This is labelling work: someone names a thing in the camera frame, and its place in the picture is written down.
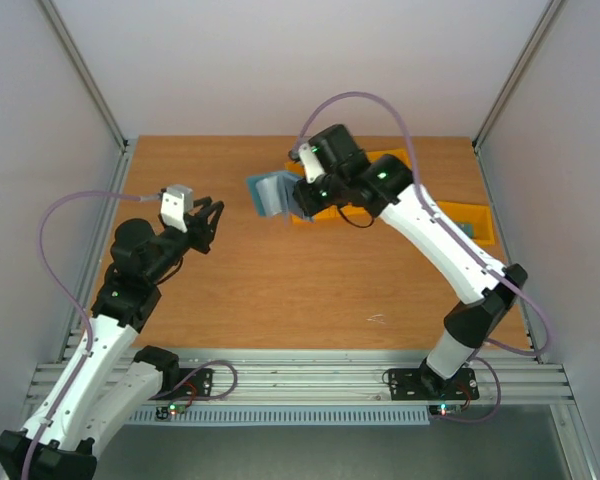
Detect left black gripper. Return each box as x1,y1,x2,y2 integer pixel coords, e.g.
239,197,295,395
145,196,225,283

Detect teal card holder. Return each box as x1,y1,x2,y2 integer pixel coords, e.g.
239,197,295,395
246,170,298,218

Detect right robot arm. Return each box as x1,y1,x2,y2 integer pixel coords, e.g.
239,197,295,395
289,124,528,397

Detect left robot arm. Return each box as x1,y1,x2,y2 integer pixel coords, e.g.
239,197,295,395
0,189,224,479

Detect card in right bin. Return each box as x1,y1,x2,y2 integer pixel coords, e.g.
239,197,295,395
457,222,475,239

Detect middle yellow bin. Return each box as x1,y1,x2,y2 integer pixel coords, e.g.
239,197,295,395
367,148,411,168

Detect right yellow bin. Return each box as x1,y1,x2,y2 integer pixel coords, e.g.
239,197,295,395
438,201,496,246

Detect left small circuit board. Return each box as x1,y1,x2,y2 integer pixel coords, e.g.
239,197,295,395
154,404,187,421

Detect small circuit board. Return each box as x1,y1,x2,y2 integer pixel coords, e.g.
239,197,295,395
429,403,463,417
154,404,187,421

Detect right small circuit board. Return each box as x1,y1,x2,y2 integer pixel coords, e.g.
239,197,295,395
429,403,463,417

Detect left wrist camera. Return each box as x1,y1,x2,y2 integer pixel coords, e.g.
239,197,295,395
159,184,194,233

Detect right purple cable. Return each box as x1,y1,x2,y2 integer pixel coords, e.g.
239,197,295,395
297,91,552,356

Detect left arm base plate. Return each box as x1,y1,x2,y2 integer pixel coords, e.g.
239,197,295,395
152,368,214,401

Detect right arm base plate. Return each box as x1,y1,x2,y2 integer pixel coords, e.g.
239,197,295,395
381,368,480,401

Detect grey slotted cable duct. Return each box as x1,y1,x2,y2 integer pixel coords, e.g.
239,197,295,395
127,405,430,428

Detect left frame post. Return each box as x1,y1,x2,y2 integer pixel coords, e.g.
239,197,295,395
36,0,128,152

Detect frame post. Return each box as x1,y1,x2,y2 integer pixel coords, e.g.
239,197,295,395
36,0,128,152
472,0,567,154

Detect right frame post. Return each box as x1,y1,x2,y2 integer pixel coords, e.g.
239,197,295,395
472,0,567,154

